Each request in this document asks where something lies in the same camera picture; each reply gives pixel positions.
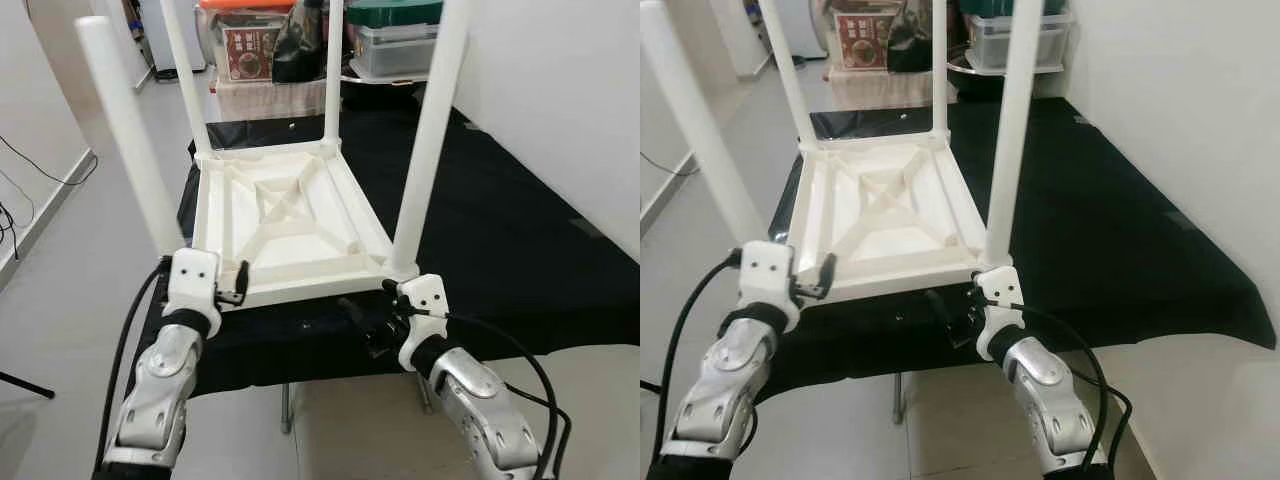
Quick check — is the black table cloth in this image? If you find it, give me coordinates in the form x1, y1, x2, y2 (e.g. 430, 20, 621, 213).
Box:
750, 95, 1276, 406
150, 105, 641, 401

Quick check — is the beige patterned bench cloth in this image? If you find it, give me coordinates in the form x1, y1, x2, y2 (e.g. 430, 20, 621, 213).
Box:
825, 65, 936, 111
212, 78, 331, 121

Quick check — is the black round bowl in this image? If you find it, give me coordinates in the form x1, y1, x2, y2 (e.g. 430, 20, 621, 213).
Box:
340, 70, 426, 103
950, 60, 1011, 101

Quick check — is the red printed carton box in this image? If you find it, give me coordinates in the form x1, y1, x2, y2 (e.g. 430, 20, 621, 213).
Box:
832, 10, 891, 71
220, 22, 283, 83

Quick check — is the clear plastic storage box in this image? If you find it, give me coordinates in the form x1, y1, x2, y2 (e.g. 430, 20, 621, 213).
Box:
965, 12, 1073, 73
352, 22, 441, 81

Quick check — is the black plastic bag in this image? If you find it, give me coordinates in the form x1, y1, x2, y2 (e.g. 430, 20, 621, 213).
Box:
272, 0, 326, 83
888, 0, 936, 73

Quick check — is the white washing machine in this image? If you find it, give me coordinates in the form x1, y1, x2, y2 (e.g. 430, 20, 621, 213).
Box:
135, 0, 206, 71

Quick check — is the dark green lid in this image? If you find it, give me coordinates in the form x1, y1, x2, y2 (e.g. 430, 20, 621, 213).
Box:
348, 0, 443, 29
962, 0, 1069, 19

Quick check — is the orange round lid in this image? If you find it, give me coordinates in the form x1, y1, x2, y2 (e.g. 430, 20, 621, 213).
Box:
200, 0, 301, 13

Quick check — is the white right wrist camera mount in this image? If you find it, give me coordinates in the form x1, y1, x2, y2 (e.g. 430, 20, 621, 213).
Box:
975, 265, 1026, 356
395, 273, 448, 371

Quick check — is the thin black wall cable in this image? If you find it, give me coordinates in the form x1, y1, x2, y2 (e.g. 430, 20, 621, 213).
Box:
0, 135, 99, 261
640, 150, 701, 179

